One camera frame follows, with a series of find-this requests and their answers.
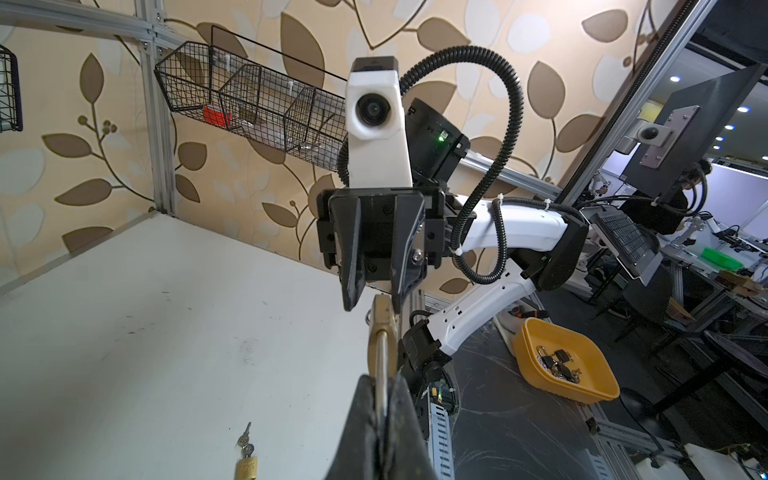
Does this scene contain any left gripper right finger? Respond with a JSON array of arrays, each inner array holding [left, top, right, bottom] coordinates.
[[383, 374, 436, 479]]

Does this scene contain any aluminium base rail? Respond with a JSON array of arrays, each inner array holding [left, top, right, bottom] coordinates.
[[419, 293, 625, 480]]

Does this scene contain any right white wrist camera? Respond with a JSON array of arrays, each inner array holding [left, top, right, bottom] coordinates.
[[345, 56, 413, 188]]

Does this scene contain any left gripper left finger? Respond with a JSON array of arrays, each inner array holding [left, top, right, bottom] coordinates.
[[325, 375, 379, 480]]

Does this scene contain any yellow plastic tray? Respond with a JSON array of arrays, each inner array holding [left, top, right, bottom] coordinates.
[[512, 318, 620, 405]]

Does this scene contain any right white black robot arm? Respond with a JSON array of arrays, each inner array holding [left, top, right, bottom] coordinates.
[[316, 46, 587, 416]]

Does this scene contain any large brass padlock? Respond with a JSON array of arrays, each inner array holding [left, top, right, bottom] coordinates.
[[367, 294, 400, 427]]

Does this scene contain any black monitor on stand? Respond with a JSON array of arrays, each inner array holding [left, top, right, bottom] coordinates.
[[615, 64, 767, 201]]

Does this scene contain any small brass padlock with keys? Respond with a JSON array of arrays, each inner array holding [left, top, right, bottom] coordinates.
[[234, 422, 258, 480]]

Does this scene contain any side black wire basket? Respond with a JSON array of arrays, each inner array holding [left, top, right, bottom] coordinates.
[[154, 24, 346, 171]]

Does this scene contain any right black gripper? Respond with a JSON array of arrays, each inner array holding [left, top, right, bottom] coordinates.
[[316, 187, 446, 312]]

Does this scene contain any back black wire basket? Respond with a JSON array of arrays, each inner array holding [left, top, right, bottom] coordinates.
[[0, 46, 23, 132]]

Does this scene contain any red item in basket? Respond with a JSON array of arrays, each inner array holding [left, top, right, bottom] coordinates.
[[202, 105, 232, 129]]

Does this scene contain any black keyboard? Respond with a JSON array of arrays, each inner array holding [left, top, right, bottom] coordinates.
[[580, 205, 662, 286]]

